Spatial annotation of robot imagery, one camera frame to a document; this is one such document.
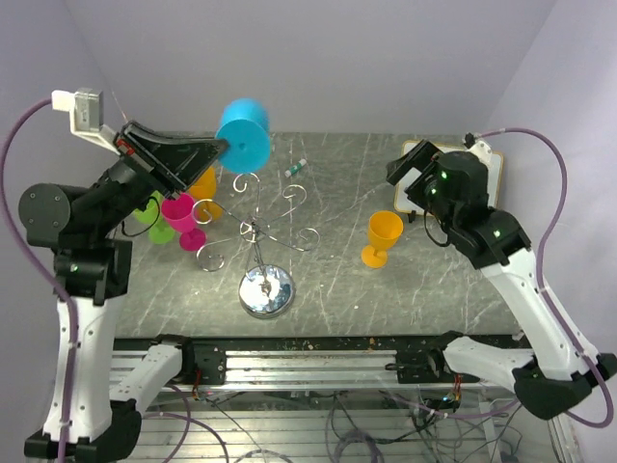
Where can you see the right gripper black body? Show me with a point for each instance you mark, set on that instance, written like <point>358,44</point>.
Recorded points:
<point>423,190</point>

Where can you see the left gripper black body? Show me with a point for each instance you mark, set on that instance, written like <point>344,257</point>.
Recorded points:
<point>135,156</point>

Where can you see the orange wine glass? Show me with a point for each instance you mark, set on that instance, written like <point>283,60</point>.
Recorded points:
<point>204,190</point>
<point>384,229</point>

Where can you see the pink plastic wine glass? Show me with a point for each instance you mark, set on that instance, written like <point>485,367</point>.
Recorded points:
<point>179,214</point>

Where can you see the blue plastic wine glass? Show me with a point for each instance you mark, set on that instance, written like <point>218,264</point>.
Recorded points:
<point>244,124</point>

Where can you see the green plastic wine glass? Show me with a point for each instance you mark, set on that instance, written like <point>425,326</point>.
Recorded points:
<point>159,232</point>

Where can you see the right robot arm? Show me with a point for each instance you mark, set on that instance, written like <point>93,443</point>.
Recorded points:
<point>560,368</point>

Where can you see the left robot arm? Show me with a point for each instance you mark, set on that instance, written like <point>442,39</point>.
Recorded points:
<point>82,289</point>

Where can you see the chrome wine glass rack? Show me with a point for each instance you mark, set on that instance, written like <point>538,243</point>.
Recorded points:
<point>266,290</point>

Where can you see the green white marker pen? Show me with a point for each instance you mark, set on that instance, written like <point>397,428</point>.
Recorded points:
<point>294,169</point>

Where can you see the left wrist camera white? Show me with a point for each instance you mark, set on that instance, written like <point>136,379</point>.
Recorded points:
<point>85,112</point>

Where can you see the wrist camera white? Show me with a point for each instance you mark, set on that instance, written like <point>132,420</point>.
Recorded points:
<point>477,146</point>
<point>85,112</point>

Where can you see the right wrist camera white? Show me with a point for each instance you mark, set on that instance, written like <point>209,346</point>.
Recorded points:
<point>477,146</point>

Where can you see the aluminium mounting rail frame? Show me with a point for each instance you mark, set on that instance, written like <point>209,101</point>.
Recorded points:
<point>308,363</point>

